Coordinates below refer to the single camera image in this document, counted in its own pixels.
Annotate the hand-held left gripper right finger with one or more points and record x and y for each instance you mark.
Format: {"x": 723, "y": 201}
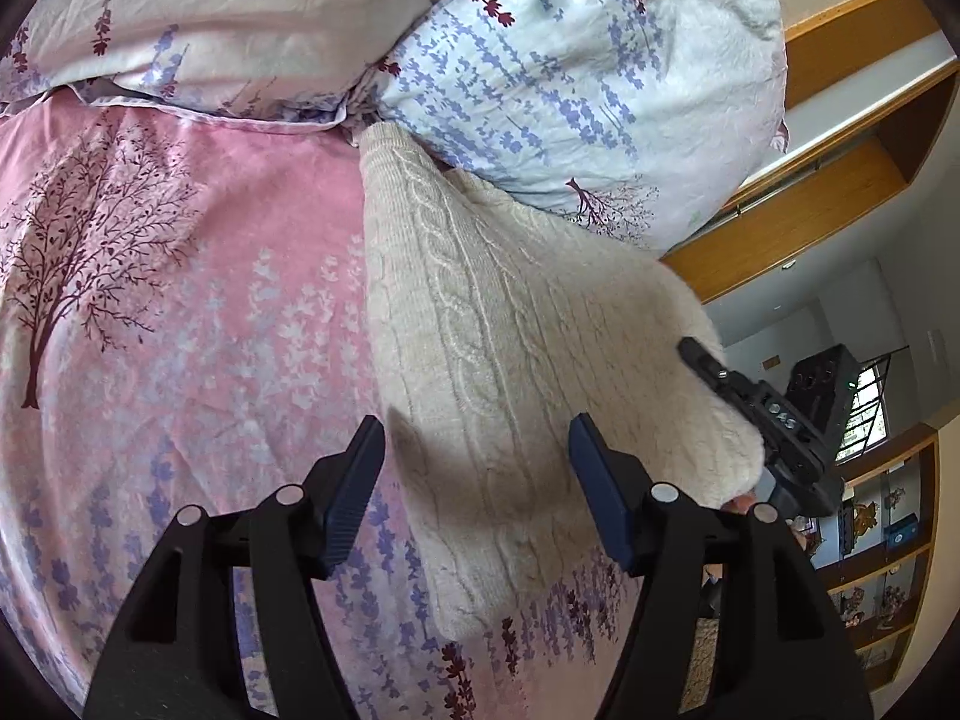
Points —
{"x": 600, "y": 495}

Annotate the wooden display shelf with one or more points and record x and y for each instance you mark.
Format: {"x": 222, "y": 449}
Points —
{"x": 900, "y": 600}

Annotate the pink floral bed sheet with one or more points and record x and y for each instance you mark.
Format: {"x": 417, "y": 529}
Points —
{"x": 187, "y": 315}

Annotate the window with black bars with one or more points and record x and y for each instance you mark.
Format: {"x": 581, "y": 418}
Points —
{"x": 877, "y": 405}

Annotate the pink floral pillow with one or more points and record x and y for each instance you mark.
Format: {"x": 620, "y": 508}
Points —
{"x": 225, "y": 7}

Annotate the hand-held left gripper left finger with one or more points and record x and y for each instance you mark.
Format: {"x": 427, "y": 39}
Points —
{"x": 349, "y": 502}

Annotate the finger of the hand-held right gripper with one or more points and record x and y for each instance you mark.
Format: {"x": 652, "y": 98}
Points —
{"x": 705, "y": 364}

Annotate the wooden wardrobe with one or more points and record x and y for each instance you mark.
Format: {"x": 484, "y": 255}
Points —
{"x": 825, "y": 217}

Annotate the white and blue floral pillow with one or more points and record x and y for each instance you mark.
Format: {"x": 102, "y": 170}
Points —
{"x": 570, "y": 75}

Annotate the blue box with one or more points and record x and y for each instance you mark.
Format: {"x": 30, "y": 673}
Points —
{"x": 902, "y": 532}

